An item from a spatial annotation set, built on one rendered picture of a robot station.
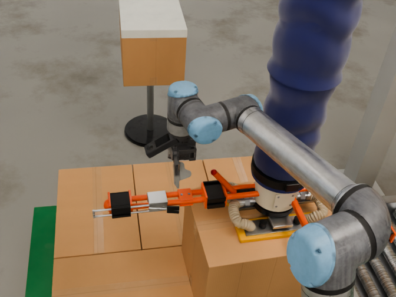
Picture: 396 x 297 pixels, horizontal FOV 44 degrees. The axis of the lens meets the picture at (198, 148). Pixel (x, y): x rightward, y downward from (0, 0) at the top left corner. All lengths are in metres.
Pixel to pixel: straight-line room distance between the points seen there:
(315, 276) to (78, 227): 1.62
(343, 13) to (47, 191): 2.49
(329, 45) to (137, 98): 2.93
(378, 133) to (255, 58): 1.98
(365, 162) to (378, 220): 2.40
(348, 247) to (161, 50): 2.30
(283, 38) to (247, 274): 0.89
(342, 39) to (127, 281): 1.37
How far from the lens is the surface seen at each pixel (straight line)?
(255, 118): 1.37
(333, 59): 1.47
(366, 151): 3.38
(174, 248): 2.34
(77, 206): 2.54
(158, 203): 1.78
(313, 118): 1.59
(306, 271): 1.02
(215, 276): 1.84
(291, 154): 1.25
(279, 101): 1.57
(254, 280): 1.93
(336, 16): 1.40
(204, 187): 1.82
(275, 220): 1.90
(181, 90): 1.46
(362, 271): 2.44
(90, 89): 4.35
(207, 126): 1.37
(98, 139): 3.78
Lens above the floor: 2.38
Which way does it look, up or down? 40 degrees down
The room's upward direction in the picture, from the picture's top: 5 degrees clockwise
